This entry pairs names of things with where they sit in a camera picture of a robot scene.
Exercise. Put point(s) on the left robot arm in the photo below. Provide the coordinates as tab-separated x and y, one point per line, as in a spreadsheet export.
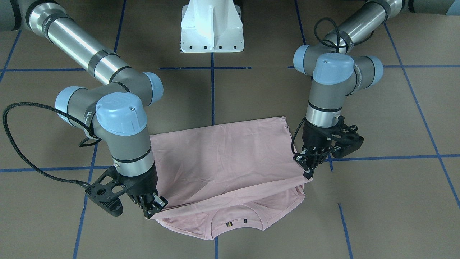
336	75

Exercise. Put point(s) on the white pillar with base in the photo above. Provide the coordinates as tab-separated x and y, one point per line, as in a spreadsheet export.
212	26

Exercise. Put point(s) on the pink Snoopy t-shirt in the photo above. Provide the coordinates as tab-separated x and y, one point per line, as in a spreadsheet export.
222	177

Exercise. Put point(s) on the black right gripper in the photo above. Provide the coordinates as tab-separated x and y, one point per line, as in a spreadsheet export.
142	185

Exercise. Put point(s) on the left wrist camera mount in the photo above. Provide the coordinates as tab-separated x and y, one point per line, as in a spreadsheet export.
346	138

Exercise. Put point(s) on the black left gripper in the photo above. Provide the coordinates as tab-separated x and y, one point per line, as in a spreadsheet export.
312	138

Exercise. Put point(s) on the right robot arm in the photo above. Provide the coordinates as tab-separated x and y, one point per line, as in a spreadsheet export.
113	113

